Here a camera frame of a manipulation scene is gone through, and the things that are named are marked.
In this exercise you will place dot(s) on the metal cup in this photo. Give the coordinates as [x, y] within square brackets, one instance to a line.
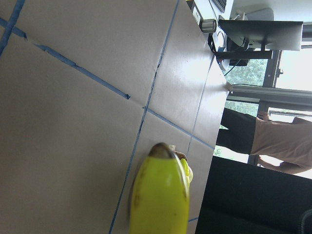
[208, 26]

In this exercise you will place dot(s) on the seated person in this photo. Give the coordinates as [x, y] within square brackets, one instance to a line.
[290, 142]

